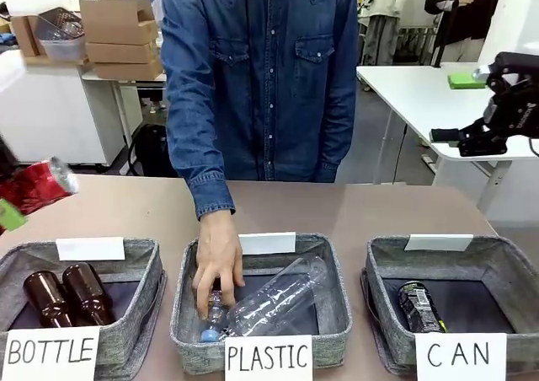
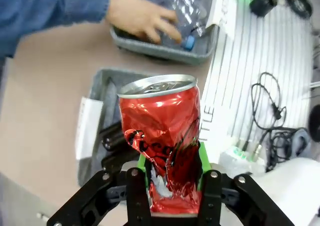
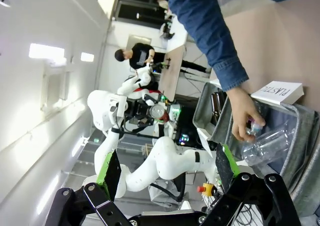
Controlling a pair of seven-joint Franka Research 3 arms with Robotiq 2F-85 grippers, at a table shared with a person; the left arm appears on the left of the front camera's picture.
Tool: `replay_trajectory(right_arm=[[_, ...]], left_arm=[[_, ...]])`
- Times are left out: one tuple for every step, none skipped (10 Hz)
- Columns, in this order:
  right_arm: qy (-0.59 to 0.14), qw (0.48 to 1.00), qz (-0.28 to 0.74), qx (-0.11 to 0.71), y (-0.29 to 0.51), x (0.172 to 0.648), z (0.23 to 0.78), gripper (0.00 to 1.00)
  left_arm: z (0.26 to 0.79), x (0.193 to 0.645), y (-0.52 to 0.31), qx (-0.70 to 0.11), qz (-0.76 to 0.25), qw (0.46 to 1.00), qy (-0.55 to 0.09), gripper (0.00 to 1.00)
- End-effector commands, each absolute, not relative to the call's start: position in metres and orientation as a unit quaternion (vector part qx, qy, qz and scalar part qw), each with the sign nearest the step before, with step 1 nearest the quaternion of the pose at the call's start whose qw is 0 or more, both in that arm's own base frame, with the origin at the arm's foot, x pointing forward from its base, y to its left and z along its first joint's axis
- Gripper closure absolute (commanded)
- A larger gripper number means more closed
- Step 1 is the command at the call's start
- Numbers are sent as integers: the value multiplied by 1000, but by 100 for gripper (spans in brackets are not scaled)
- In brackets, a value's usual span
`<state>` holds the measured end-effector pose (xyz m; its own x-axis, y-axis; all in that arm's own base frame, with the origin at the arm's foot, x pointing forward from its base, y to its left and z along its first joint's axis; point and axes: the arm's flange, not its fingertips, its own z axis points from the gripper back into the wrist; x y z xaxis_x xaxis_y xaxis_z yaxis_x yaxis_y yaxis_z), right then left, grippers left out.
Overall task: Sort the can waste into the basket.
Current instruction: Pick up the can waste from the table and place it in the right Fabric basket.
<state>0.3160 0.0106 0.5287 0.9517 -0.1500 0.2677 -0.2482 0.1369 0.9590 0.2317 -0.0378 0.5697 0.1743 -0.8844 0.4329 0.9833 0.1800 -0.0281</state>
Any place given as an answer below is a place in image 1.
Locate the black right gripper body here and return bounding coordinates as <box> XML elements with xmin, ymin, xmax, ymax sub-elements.
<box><xmin>482</xmin><ymin>86</ymin><xmax>539</xmax><ymax>140</ymax></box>

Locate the red drink can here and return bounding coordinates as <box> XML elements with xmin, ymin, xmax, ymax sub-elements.
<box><xmin>0</xmin><ymin>157</ymin><xmax>81</xmax><ymax>216</ymax></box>

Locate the brown glass bottle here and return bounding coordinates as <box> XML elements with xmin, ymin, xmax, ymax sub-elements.
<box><xmin>22</xmin><ymin>271</ymin><xmax>75</xmax><ymax>329</ymax></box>
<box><xmin>61</xmin><ymin>262</ymin><xmax>115</xmax><ymax>326</ymax></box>

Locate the black drink can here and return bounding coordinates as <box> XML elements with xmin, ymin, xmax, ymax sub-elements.
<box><xmin>398</xmin><ymin>281</ymin><xmax>448</xmax><ymax>335</ymax></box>

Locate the small clear water bottle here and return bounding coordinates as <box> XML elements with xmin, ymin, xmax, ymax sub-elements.
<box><xmin>200</xmin><ymin>290</ymin><xmax>231</xmax><ymax>342</ymax></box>

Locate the large clear plastic bottle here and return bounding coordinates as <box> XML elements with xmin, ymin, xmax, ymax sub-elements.
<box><xmin>218</xmin><ymin>255</ymin><xmax>329</xmax><ymax>340</ymax></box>

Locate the person's left forearm denim sleeve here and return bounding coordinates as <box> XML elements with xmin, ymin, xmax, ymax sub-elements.
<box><xmin>315</xmin><ymin>81</ymin><xmax>359</xmax><ymax>184</ymax></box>

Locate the person's right forearm denim sleeve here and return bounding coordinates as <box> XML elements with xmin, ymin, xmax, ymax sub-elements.
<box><xmin>166</xmin><ymin>81</ymin><xmax>237</xmax><ymax>222</ymax></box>

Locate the grey fabric basket for cans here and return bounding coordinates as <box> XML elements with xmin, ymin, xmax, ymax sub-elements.
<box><xmin>360</xmin><ymin>233</ymin><xmax>539</xmax><ymax>376</ymax></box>

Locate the grey fabric basket for bottles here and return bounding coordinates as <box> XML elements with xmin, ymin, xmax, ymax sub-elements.
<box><xmin>0</xmin><ymin>237</ymin><xmax>168</xmax><ymax>381</ymax></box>

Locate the dark mesh basket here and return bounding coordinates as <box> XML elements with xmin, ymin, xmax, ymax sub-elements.
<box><xmin>35</xmin><ymin>8</ymin><xmax>83</xmax><ymax>40</ymax></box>

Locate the grey fabric basket for plastic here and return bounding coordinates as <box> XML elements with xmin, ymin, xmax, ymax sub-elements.
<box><xmin>169</xmin><ymin>232</ymin><xmax>351</xmax><ymax>376</ymax></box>

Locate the paper label CAN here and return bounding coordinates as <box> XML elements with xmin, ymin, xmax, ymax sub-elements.
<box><xmin>414</xmin><ymin>333</ymin><xmax>508</xmax><ymax>381</ymax></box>

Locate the person's right hand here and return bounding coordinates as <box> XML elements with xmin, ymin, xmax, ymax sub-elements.
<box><xmin>192</xmin><ymin>209</ymin><xmax>247</xmax><ymax>321</ymax></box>

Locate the large white table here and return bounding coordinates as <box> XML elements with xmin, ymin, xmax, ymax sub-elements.
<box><xmin>356</xmin><ymin>62</ymin><xmax>539</xmax><ymax>218</ymax></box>

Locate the white cabinet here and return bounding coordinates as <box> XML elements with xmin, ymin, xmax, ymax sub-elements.
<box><xmin>0</xmin><ymin>50</ymin><xmax>109</xmax><ymax>165</ymax></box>

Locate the bystander in black top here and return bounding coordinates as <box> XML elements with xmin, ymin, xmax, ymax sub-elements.
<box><xmin>424</xmin><ymin>0</ymin><xmax>504</xmax><ymax>68</ymax></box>

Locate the blank white card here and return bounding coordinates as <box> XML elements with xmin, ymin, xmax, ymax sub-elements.
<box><xmin>403</xmin><ymin>233</ymin><xmax>475</xmax><ymax>252</ymax></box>
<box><xmin>238</xmin><ymin>232</ymin><xmax>297</xmax><ymax>255</ymax></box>
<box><xmin>55</xmin><ymin>237</ymin><xmax>126</xmax><ymax>262</ymax></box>

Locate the bystander in cream jacket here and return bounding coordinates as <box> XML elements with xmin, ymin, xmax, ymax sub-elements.
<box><xmin>360</xmin><ymin>0</ymin><xmax>416</xmax><ymax>66</ymax></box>

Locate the clear plastic bin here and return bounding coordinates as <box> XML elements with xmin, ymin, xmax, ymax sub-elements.
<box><xmin>40</xmin><ymin>39</ymin><xmax>88</xmax><ymax>61</ymax></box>

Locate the small brown cardboard box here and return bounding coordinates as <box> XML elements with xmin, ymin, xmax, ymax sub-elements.
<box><xmin>10</xmin><ymin>14</ymin><xmax>45</xmax><ymax>57</ymax></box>

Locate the small white desk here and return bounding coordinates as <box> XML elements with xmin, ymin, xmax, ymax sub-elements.
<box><xmin>82</xmin><ymin>71</ymin><xmax>168</xmax><ymax>148</ymax></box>

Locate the paper label BOTTLE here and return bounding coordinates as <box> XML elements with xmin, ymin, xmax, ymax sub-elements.
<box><xmin>0</xmin><ymin>325</ymin><xmax>102</xmax><ymax>381</ymax></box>

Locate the black backpack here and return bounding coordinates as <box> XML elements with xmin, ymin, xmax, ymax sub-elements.
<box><xmin>125</xmin><ymin>123</ymin><xmax>180</xmax><ymax>178</ymax></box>

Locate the flat closed cardboard box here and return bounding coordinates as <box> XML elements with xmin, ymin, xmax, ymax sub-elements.
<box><xmin>93</xmin><ymin>56</ymin><xmax>165</xmax><ymax>82</ymax></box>
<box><xmin>85</xmin><ymin>41</ymin><xmax>160</xmax><ymax>65</ymax></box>

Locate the open cardboard box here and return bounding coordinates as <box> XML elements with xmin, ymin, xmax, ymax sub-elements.
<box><xmin>78</xmin><ymin>0</ymin><xmax>160</xmax><ymax>46</ymax></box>

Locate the person torso in denim shirt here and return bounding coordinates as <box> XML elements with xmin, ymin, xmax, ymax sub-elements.
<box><xmin>159</xmin><ymin>0</ymin><xmax>359</xmax><ymax>184</ymax></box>

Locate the paper label PLASTIC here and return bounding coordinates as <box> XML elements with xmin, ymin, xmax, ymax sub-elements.
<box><xmin>224</xmin><ymin>334</ymin><xmax>313</xmax><ymax>381</ymax></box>

